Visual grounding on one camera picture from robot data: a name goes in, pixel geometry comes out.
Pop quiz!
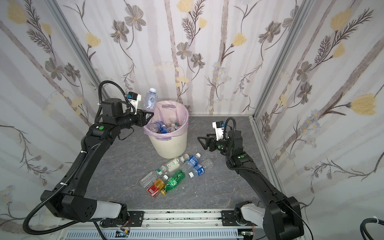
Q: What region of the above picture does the blue label water bottle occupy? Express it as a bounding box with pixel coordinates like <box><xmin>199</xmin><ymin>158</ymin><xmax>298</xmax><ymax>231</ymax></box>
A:
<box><xmin>148</xmin><ymin>121</ymin><xmax>164</xmax><ymax>133</ymax></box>

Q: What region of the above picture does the pepsi bottle white cap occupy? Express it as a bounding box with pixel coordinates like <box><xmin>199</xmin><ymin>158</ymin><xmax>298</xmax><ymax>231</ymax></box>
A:
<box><xmin>160</xmin><ymin>125</ymin><xmax>168</xmax><ymax>134</ymax></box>

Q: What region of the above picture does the small blue label bottle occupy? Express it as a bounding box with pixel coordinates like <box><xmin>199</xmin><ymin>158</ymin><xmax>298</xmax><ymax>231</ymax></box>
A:
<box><xmin>188</xmin><ymin>159</ymin><xmax>214</xmax><ymax>178</ymax></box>

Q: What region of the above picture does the clear bottle green red label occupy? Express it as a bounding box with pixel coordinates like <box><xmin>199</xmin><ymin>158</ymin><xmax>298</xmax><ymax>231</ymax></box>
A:
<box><xmin>170</xmin><ymin>118</ymin><xmax>179</xmax><ymax>127</ymax></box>

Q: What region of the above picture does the blue label bottle white cap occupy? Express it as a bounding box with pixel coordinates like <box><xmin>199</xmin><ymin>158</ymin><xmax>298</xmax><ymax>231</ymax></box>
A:
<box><xmin>181</xmin><ymin>153</ymin><xmax>201</xmax><ymax>174</ymax></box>

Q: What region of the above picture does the clear bottle green cap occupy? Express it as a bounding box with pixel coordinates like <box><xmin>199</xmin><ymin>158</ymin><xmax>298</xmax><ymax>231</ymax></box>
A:
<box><xmin>140</xmin><ymin>166</ymin><xmax>167</xmax><ymax>189</ymax></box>

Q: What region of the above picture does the pepsi bottle blue cap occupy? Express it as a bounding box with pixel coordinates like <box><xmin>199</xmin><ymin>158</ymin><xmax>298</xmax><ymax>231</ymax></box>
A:
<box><xmin>167</xmin><ymin>126</ymin><xmax>180</xmax><ymax>133</ymax></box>

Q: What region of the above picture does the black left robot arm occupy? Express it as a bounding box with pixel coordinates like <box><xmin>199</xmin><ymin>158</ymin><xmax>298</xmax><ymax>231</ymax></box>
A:
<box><xmin>23</xmin><ymin>81</ymin><xmax>154</xmax><ymax>236</ymax></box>

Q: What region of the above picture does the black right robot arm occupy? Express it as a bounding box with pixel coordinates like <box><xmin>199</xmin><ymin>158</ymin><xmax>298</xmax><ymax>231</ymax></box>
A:
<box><xmin>198</xmin><ymin>117</ymin><xmax>305</xmax><ymax>240</ymax></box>

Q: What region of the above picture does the pink bin liner bag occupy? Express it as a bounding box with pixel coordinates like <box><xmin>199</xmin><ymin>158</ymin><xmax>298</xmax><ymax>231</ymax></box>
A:
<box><xmin>144</xmin><ymin>101</ymin><xmax>190</xmax><ymax>141</ymax></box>

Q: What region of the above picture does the cream plastic waste bin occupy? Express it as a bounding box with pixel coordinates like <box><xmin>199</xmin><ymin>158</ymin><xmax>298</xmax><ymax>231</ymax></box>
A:
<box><xmin>148</xmin><ymin>133</ymin><xmax>188</xmax><ymax>159</ymax></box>

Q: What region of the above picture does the white green label bottle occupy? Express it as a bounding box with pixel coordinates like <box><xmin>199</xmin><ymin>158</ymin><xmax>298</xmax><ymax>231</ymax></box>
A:
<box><xmin>164</xmin><ymin>154</ymin><xmax>190</xmax><ymax>176</ymax></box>

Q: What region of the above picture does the green bottle lying centre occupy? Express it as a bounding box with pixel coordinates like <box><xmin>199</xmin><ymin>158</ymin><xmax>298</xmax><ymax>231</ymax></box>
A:
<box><xmin>161</xmin><ymin>170</ymin><xmax>186</xmax><ymax>195</ymax></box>

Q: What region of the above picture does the red yellow drink bottle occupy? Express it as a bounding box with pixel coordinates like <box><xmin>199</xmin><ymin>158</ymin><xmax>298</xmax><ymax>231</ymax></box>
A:
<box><xmin>147</xmin><ymin>175</ymin><xmax>169</xmax><ymax>197</ymax></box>

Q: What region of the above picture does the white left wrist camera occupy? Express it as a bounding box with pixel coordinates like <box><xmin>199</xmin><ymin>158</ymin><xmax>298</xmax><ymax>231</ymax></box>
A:
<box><xmin>127</xmin><ymin>92</ymin><xmax>142</xmax><ymax>115</ymax></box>

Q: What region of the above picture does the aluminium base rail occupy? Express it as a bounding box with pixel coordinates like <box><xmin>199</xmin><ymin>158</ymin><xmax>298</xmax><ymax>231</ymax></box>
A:
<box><xmin>57</xmin><ymin>209</ymin><xmax>268</xmax><ymax>240</ymax></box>

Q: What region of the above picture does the white slotted cable duct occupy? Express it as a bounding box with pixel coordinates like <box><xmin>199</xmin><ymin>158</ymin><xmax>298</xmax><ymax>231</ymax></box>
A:
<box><xmin>61</xmin><ymin>229</ymin><xmax>244</xmax><ymax>240</ymax></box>

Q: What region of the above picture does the black cable bottom right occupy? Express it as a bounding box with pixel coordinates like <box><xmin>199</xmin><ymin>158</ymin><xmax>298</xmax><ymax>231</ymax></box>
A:
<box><xmin>359</xmin><ymin>216</ymin><xmax>384</xmax><ymax>240</ymax></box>

